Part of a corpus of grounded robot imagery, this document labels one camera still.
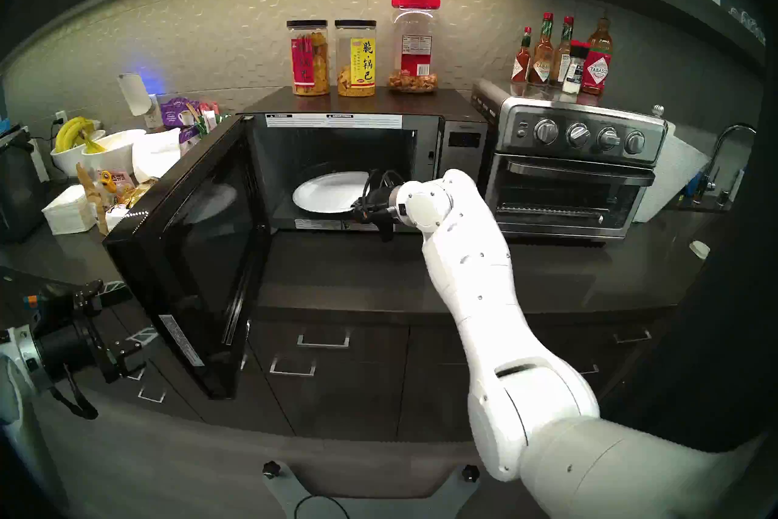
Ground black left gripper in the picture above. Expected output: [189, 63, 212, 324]
[30, 279, 162, 388]

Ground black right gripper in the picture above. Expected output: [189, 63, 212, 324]
[351, 185, 400, 223]

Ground white round plate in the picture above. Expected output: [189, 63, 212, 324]
[293, 171, 371, 214]

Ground black glass microwave door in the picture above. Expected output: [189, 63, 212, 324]
[103, 113, 272, 401]

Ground black silver microwave oven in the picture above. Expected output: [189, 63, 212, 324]
[237, 86, 490, 244]

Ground brown paper bag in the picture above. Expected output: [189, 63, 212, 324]
[76, 162, 110, 236]

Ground white napkin stack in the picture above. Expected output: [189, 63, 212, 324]
[41, 185, 98, 236]

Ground snack jar yellow label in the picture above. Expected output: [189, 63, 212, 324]
[334, 19, 377, 98]

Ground pink packet yellow disc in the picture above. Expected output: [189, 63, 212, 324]
[97, 168, 136, 196]

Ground clear jar red lid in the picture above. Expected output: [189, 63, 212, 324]
[387, 0, 441, 94]

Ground snack jar red label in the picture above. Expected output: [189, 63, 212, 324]
[286, 19, 331, 97]

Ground black kettle appliance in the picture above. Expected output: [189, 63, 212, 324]
[0, 126, 46, 245]

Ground small white bowl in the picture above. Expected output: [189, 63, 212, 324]
[50, 130, 107, 178]

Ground large white bowl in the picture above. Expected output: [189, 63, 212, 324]
[82, 129, 148, 181]

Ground white pink sachets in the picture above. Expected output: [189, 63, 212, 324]
[194, 101, 229, 130]

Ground yellow banana bunch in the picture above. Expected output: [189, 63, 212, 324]
[55, 116, 101, 154]

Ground small red hot sauce bottle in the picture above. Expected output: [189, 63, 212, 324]
[512, 26, 532, 85]

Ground red sauce bottle green neck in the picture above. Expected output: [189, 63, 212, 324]
[528, 12, 555, 88]

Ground purple tea box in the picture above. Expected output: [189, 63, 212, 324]
[159, 97, 201, 144]

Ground olive sauce bottle green neck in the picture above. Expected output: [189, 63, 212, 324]
[550, 16, 575, 90]

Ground white plug-in night light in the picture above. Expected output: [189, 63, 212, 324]
[117, 74, 153, 117]

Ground silver toaster oven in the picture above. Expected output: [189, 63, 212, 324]
[471, 77, 669, 248]

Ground large Tabasco bottle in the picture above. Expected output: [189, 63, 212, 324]
[580, 15, 613, 96]

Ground white paper towel roll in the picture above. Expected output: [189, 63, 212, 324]
[632, 123, 710, 223]

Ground chrome sink faucet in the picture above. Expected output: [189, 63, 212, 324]
[693, 124, 757, 205]

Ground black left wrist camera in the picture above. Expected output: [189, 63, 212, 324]
[23, 284, 80, 330]

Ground thick black gripper cable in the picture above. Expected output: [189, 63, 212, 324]
[49, 375, 99, 421]

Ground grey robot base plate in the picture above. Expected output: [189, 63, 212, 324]
[263, 461, 481, 519]

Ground thin black floor cable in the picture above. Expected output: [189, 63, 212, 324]
[294, 493, 351, 519]

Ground dark open wall shelf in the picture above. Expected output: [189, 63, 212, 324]
[526, 0, 766, 74]

